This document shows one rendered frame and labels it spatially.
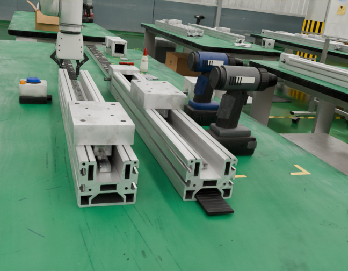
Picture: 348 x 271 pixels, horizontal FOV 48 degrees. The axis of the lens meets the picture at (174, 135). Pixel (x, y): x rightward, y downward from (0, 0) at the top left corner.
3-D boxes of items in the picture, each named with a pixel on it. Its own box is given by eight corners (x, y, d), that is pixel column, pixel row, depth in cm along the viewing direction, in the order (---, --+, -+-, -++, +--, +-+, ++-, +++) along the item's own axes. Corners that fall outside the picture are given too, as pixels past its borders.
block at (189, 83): (174, 101, 144) (178, 76, 141) (203, 102, 147) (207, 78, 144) (181, 108, 135) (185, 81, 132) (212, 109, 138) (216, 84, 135)
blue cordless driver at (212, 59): (178, 118, 123) (186, 48, 116) (233, 119, 130) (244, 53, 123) (187, 126, 116) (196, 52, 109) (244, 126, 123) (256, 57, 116)
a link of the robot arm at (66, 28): (81, 23, 152) (81, 31, 153) (58, 21, 149) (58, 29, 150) (84, 26, 145) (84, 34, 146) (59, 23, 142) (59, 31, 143)
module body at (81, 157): (57, 92, 137) (58, 68, 134) (86, 93, 140) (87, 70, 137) (77, 207, 66) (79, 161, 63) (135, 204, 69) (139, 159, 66)
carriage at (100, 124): (66, 130, 84) (67, 100, 82) (117, 130, 88) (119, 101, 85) (72, 159, 70) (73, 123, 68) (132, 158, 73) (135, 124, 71)
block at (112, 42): (103, 54, 238) (104, 37, 235) (122, 55, 242) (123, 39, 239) (107, 56, 229) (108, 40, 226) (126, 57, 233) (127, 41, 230)
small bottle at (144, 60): (149, 71, 196) (151, 48, 192) (144, 72, 193) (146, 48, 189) (142, 70, 198) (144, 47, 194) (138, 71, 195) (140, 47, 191)
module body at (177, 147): (111, 94, 143) (113, 71, 140) (137, 95, 146) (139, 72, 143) (182, 201, 72) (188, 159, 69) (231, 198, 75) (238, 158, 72)
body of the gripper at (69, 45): (82, 29, 153) (81, 58, 156) (56, 27, 149) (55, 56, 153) (85, 31, 146) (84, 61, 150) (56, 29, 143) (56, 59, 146)
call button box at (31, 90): (20, 97, 126) (20, 77, 124) (51, 98, 129) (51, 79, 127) (19, 103, 118) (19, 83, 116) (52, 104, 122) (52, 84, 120)
